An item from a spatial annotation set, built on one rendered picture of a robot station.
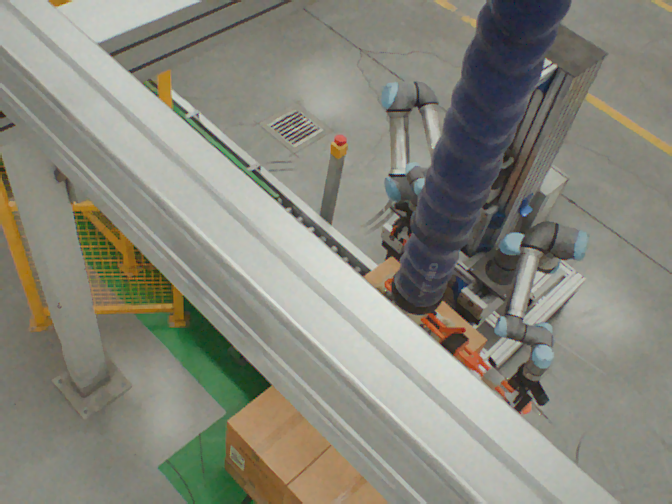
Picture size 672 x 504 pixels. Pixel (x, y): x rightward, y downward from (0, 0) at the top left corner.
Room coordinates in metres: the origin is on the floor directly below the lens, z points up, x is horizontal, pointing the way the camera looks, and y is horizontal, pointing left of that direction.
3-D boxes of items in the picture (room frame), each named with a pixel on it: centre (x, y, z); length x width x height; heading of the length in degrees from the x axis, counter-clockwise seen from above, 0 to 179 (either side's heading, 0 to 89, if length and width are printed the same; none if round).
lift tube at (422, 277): (1.92, -0.37, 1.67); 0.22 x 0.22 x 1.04
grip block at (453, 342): (1.76, -0.57, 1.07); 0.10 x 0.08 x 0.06; 142
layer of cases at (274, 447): (1.51, -0.45, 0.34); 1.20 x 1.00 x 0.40; 54
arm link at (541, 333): (1.67, -0.82, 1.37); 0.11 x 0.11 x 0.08; 84
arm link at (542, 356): (1.57, -0.83, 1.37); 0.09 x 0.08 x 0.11; 174
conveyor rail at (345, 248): (3.09, 0.68, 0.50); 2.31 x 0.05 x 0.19; 54
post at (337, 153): (2.89, 0.10, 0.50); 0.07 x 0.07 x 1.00; 54
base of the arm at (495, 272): (2.23, -0.77, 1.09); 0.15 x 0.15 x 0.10
